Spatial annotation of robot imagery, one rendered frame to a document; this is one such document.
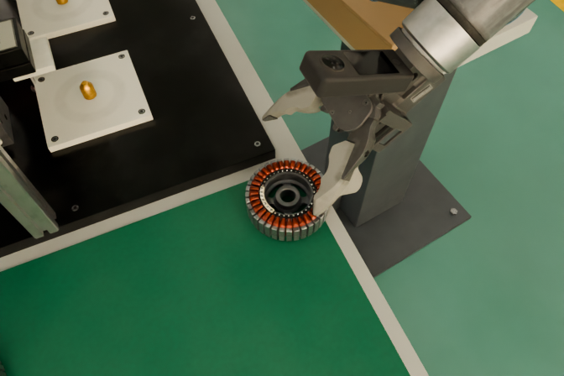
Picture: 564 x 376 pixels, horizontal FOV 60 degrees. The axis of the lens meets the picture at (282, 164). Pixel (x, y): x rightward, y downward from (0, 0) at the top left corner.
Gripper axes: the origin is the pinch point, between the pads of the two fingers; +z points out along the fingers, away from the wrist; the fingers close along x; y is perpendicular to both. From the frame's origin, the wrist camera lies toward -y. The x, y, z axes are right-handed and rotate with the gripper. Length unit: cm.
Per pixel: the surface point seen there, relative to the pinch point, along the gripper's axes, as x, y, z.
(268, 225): -3.4, 2.9, 7.3
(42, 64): 25.5, -17.4, 15.3
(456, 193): 19, 110, 7
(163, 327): -9.3, -5.6, 21.3
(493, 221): 6, 113, 4
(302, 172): 2.0, 7.8, 1.9
